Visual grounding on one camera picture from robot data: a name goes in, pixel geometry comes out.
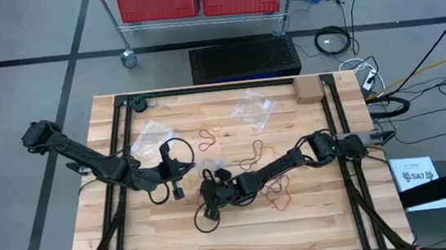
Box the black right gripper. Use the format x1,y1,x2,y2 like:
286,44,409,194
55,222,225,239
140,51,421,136
197,165,256,210

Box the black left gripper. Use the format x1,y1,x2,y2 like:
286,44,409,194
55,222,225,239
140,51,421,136
136,140,198,191

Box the black tray with blue items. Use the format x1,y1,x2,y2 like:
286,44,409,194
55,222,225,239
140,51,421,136
51,65,419,250

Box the black perforated floor platform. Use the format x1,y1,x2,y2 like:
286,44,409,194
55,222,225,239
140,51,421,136
186,33,304,87

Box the brown cardboard box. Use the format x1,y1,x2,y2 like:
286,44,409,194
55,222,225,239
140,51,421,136
292,74,326,105

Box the white power strip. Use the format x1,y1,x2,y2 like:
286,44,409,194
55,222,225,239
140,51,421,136
359,68,380,92

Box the white SA7 paper sign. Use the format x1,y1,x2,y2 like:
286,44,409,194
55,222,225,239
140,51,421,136
387,153,446,215

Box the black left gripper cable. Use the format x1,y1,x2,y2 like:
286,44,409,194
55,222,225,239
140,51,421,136
141,135,201,207

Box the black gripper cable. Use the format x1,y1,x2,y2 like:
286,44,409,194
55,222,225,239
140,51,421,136
188,166,223,235
141,135,201,207

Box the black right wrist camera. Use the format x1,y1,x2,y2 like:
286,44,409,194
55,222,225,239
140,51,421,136
203,206,220,223

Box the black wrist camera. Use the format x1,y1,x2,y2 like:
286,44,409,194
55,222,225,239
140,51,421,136
203,206,220,223
170,180,186,201

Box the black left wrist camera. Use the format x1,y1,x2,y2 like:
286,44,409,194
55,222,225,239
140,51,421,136
170,180,186,201

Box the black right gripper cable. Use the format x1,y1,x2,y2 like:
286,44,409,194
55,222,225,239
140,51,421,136
188,166,223,235

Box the black spool green cable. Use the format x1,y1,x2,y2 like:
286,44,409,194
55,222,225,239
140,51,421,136
127,91,172,115

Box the chrome wire shelf rack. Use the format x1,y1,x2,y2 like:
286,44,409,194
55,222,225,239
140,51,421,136
95,0,304,72

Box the black cable coil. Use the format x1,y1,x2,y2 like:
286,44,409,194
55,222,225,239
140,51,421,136
312,22,355,58

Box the white cable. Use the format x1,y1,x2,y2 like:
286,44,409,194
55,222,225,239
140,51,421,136
337,55,388,97

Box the thick black hose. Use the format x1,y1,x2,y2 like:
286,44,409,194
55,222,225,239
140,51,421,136
364,91,413,121

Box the long black hanging cable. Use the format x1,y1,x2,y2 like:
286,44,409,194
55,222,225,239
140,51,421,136
384,7,446,96

